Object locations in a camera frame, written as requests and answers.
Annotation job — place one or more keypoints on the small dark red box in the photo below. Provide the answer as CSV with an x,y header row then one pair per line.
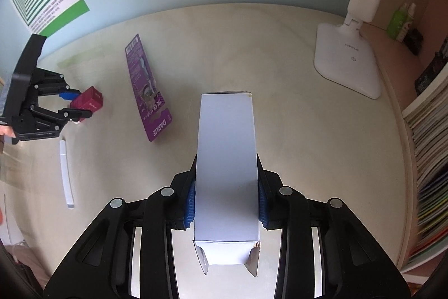
x,y
91,99

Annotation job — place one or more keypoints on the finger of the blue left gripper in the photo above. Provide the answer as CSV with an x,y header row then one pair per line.
x,y
69,94
75,114

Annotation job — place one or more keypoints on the white desk lamp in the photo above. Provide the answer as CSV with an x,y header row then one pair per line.
x,y
343,56

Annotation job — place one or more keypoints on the purple toothbrush card package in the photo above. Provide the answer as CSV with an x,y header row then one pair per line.
x,y
153,110

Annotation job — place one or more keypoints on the white marker pen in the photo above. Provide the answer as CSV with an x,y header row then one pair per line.
x,y
69,199

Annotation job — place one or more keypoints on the plain white tall box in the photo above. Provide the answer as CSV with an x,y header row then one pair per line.
x,y
226,212

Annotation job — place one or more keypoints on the wooden bookshelf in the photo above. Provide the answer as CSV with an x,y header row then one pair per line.
x,y
417,85

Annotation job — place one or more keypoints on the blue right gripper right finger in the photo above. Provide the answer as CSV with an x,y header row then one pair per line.
x,y
262,206

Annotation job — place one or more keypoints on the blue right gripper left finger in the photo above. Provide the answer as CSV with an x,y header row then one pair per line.
x,y
190,206

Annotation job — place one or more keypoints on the green spray bottle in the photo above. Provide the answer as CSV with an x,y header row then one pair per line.
x,y
397,20

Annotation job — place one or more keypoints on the person's left hand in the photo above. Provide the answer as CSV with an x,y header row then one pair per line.
x,y
6,130

